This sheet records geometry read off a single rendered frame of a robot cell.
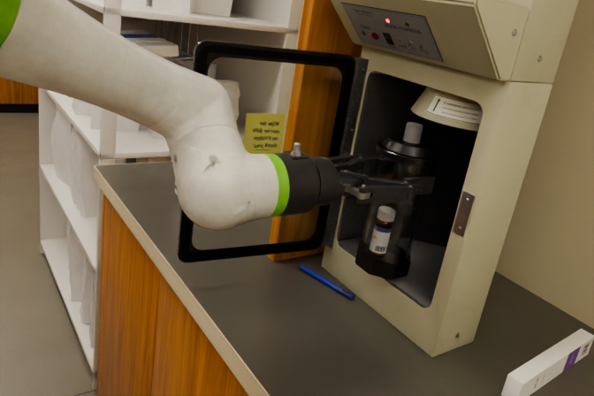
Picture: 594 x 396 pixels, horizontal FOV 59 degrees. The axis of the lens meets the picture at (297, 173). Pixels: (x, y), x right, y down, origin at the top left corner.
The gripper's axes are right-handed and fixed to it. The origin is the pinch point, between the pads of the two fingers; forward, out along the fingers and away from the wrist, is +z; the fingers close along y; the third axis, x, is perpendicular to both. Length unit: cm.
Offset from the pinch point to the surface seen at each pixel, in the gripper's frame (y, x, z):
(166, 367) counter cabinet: 30, 56, -27
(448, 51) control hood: -7.2, -22.1, -4.3
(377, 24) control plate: 6.4, -23.8, -6.5
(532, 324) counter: -16.1, 27.3, 28.9
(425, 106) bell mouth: 0.7, -11.9, 2.7
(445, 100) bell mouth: -2.5, -13.9, 3.5
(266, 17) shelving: 123, -15, 41
